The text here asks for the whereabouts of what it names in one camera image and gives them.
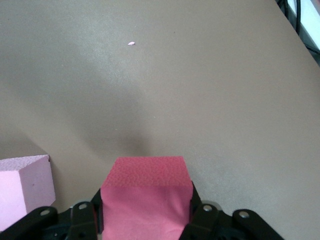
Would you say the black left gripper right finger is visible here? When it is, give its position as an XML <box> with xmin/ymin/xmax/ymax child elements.
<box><xmin>178</xmin><ymin>181</ymin><xmax>286</xmax><ymax>240</ymax></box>

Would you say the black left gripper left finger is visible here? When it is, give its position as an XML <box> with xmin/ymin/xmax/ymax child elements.
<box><xmin>0</xmin><ymin>188</ymin><xmax>105</xmax><ymax>240</ymax></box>

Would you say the red foam cube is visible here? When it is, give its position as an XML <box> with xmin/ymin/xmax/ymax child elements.
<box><xmin>99</xmin><ymin>156</ymin><xmax>194</xmax><ymax>240</ymax></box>

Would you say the pink foam cube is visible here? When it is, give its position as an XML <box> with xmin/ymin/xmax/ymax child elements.
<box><xmin>0</xmin><ymin>154</ymin><xmax>56</xmax><ymax>231</ymax></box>

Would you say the table cover sheet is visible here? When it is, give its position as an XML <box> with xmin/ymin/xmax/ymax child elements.
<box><xmin>0</xmin><ymin>0</ymin><xmax>320</xmax><ymax>240</ymax></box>

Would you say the black cable bundle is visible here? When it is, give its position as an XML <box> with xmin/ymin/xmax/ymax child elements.
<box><xmin>276</xmin><ymin>0</ymin><xmax>320</xmax><ymax>55</ymax></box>

